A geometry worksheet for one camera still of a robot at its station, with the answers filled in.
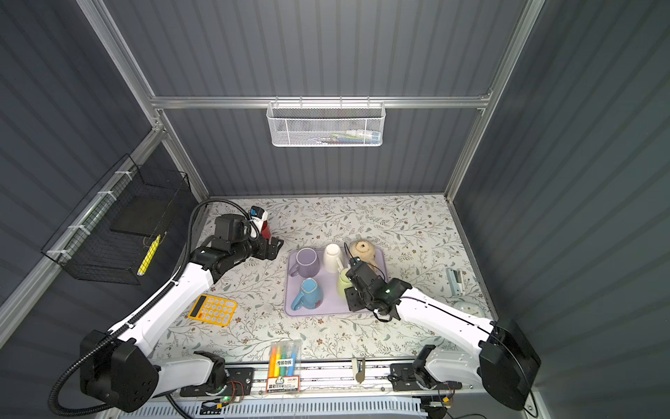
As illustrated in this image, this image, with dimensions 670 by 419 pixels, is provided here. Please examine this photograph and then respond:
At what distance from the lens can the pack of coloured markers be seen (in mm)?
735

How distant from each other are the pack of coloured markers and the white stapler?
0.56 m

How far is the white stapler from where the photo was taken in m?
0.91
